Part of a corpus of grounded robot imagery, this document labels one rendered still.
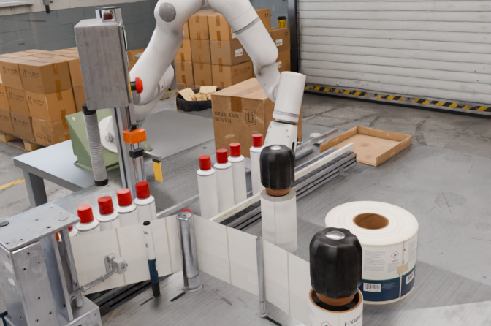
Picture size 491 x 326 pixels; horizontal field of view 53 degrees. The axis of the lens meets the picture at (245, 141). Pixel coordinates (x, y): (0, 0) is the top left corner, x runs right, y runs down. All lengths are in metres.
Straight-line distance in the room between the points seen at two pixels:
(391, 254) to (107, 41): 0.76
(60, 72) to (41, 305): 3.76
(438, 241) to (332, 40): 4.77
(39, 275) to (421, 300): 0.77
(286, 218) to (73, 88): 3.76
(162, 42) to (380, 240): 0.99
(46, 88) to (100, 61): 3.47
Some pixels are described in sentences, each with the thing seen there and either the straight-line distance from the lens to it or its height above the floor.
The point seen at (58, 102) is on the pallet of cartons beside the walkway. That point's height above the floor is 0.55.
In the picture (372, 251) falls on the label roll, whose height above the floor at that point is 1.01.
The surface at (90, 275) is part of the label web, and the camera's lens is 1.15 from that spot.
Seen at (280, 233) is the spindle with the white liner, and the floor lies 0.98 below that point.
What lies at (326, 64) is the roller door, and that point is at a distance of 6.16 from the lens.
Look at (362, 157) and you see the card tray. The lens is 2.01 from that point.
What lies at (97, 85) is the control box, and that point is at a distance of 1.16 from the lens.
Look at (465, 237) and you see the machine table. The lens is 1.52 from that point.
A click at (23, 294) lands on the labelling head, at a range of 1.00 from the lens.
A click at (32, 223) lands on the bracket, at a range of 1.02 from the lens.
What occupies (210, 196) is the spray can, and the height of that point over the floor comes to 0.97.
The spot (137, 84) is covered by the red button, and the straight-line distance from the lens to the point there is 1.18.
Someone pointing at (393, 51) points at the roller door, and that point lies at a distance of 5.73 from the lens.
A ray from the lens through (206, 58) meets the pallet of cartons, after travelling 5.27.
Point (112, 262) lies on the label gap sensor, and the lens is 1.12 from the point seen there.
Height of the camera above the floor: 1.57
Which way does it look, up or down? 19 degrees down
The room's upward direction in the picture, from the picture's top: 4 degrees counter-clockwise
